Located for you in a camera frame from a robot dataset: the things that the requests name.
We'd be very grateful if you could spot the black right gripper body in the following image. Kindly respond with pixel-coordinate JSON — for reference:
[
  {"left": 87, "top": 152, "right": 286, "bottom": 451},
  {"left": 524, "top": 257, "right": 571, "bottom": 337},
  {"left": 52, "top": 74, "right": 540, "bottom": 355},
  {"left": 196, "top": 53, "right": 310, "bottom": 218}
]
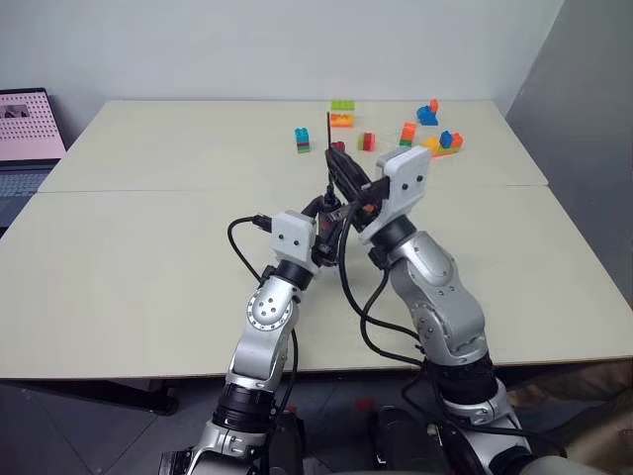
[{"left": 350, "top": 177, "right": 395, "bottom": 233}]

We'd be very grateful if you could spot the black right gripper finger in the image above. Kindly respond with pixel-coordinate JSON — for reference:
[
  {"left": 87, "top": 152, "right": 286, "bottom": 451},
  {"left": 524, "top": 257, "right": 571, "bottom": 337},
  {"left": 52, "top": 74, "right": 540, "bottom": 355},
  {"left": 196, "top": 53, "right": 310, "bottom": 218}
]
[
  {"left": 323, "top": 147, "right": 366, "bottom": 205},
  {"left": 329, "top": 146, "right": 373, "bottom": 192}
]

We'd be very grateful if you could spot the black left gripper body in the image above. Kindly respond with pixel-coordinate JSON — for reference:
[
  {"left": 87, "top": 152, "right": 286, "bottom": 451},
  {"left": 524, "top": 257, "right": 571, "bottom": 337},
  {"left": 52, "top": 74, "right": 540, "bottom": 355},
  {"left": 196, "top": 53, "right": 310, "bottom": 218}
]
[{"left": 311, "top": 232, "right": 343, "bottom": 269}]

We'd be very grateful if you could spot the thin dark metal bit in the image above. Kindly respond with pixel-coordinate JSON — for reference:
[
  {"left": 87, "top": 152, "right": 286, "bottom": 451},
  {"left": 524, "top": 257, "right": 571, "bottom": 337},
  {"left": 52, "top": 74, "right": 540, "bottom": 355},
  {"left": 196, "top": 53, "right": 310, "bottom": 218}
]
[{"left": 325, "top": 112, "right": 333, "bottom": 195}]

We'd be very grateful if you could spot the yellow blue orange block cluster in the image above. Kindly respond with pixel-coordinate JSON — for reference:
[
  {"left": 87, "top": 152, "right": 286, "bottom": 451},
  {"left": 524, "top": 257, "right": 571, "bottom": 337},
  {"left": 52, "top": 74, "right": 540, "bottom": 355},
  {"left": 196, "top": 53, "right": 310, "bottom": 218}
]
[{"left": 428, "top": 132, "right": 466, "bottom": 159}]

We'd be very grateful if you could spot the laptop with pink screen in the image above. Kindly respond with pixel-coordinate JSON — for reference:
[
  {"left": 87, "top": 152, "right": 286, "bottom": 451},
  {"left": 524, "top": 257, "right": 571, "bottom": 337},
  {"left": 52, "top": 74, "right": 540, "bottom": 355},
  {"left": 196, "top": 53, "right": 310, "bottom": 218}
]
[{"left": 0, "top": 87, "right": 68, "bottom": 230}]

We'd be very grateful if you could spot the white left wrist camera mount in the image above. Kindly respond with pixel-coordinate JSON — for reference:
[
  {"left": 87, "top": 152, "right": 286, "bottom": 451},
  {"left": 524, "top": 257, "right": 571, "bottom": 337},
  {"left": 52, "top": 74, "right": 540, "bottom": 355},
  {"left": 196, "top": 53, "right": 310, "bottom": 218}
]
[{"left": 270, "top": 210, "right": 318, "bottom": 272}]

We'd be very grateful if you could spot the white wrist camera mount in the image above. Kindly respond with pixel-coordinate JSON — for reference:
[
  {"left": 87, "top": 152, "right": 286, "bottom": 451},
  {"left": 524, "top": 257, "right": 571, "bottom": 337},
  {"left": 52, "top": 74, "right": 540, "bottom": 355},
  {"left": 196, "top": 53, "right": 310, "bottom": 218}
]
[
  {"left": 357, "top": 144, "right": 432, "bottom": 244},
  {"left": 270, "top": 210, "right": 318, "bottom": 272}
]

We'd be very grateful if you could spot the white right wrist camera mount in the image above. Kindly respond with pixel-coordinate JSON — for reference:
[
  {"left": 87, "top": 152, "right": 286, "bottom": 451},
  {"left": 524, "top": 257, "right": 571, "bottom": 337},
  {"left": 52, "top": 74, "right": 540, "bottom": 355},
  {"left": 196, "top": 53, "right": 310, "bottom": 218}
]
[{"left": 357, "top": 144, "right": 432, "bottom": 244}]

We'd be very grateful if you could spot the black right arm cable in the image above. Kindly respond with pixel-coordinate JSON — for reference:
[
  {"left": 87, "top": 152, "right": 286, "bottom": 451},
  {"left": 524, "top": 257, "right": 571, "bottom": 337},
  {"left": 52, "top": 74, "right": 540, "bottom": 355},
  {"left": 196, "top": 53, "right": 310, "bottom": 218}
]
[{"left": 336, "top": 210, "right": 432, "bottom": 370}]

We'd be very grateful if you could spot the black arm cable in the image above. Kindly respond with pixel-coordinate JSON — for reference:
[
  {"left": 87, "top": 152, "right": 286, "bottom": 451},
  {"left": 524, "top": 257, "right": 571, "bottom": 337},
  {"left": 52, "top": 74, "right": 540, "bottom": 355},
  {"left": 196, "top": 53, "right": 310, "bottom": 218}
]
[
  {"left": 336, "top": 210, "right": 432, "bottom": 370},
  {"left": 226, "top": 213, "right": 278, "bottom": 284}
]

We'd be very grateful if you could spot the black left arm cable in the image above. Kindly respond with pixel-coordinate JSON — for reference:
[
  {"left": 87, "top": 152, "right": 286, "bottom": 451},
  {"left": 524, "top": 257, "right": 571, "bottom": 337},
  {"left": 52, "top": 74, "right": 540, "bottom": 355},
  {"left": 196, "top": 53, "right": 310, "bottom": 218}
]
[{"left": 226, "top": 213, "right": 278, "bottom": 284}]

